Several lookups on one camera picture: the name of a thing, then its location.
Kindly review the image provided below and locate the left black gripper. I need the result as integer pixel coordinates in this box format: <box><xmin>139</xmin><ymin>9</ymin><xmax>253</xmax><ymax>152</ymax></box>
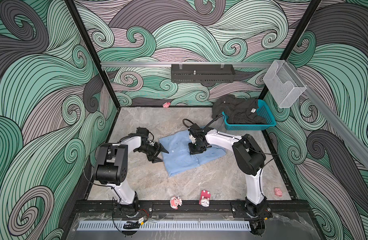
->
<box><xmin>136</xmin><ymin>142</ymin><xmax>168</xmax><ymax>164</ymax></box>

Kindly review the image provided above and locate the light blue long sleeve shirt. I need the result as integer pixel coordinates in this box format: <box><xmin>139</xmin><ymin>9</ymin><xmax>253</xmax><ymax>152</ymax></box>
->
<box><xmin>159</xmin><ymin>131</ymin><xmax>227</xmax><ymax>177</ymax></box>

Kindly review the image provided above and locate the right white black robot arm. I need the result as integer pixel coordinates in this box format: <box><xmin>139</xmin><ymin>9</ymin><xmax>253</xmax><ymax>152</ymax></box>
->
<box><xmin>183</xmin><ymin>119</ymin><xmax>268</xmax><ymax>217</ymax></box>

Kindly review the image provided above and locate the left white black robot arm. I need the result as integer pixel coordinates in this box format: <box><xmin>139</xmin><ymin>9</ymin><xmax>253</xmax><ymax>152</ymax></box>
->
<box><xmin>93</xmin><ymin>127</ymin><xmax>169</xmax><ymax>213</ymax></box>

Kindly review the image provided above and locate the dark grey long sleeve shirt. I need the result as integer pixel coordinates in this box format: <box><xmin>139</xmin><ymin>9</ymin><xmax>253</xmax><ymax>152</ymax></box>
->
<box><xmin>212</xmin><ymin>95</ymin><xmax>267</xmax><ymax>125</ymax></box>

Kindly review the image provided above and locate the pink white figurine toy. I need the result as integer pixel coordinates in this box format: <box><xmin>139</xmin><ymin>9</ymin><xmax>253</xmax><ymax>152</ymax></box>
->
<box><xmin>170</xmin><ymin>196</ymin><xmax>183</xmax><ymax>210</ymax></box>

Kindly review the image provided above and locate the pink toy at back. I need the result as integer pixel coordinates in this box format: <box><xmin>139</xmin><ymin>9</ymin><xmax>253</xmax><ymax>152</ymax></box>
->
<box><xmin>163</xmin><ymin>102</ymin><xmax>171</xmax><ymax>108</ymax></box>

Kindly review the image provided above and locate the teal plastic basket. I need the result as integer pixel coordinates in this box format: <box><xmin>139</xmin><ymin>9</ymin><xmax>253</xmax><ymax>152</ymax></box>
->
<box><xmin>222</xmin><ymin>100</ymin><xmax>276</xmax><ymax>131</ymax></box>

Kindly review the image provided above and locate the pink toy right edge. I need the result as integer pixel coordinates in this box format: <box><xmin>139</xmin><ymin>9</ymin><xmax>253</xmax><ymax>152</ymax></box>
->
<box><xmin>274</xmin><ymin>188</ymin><xmax>283</xmax><ymax>197</ymax></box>

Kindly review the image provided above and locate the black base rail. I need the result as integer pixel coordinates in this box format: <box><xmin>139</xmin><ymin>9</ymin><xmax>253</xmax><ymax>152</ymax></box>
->
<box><xmin>73</xmin><ymin>199</ymin><xmax>310</xmax><ymax>218</ymax></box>

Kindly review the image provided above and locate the white slotted cable duct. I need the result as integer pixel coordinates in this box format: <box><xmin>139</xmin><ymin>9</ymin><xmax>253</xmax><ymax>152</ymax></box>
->
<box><xmin>77</xmin><ymin>221</ymin><xmax>251</xmax><ymax>232</ymax></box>

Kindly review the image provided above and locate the black perforated wall tray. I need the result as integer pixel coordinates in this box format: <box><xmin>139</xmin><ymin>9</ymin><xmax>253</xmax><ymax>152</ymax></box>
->
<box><xmin>171</xmin><ymin>64</ymin><xmax>236</xmax><ymax>85</ymax></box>

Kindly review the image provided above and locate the black frame post right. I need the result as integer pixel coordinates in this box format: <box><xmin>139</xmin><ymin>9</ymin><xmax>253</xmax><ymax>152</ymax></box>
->
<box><xmin>258</xmin><ymin>0</ymin><xmax>322</xmax><ymax>100</ymax></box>

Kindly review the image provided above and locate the black frame post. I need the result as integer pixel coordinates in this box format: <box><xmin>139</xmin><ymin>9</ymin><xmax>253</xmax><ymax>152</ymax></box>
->
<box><xmin>258</xmin><ymin>0</ymin><xmax>322</xmax><ymax>100</ymax></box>
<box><xmin>64</xmin><ymin>0</ymin><xmax>121</xmax><ymax>111</ymax></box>

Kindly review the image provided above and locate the clear plastic wall bin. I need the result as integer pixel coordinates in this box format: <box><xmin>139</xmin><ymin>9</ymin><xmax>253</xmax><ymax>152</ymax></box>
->
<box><xmin>263</xmin><ymin>60</ymin><xmax>306</xmax><ymax>109</ymax></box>

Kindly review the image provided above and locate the aluminium wall rail back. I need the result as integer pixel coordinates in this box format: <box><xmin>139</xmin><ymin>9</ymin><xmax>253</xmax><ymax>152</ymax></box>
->
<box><xmin>100</xmin><ymin>61</ymin><xmax>272</xmax><ymax>69</ymax></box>

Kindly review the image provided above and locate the aluminium wall rail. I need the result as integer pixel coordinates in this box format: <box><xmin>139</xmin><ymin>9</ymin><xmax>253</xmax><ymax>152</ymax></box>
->
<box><xmin>100</xmin><ymin>61</ymin><xmax>272</xmax><ymax>69</ymax></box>
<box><xmin>287</xmin><ymin>63</ymin><xmax>368</xmax><ymax>170</ymax></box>

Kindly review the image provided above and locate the black frame post left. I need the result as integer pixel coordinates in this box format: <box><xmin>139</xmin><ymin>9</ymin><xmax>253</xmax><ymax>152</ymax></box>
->
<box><xmin>64</xmin><ymin>0</ymin><xmax>121</xmax><ymax>111</ymax></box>

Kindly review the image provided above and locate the aluminium wall rail right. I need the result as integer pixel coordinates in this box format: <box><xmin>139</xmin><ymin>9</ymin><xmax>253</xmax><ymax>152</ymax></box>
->
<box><xmin>287</xmin><ymin>63</ymin><xmax>368</xmax><ymax>170</ymax></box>

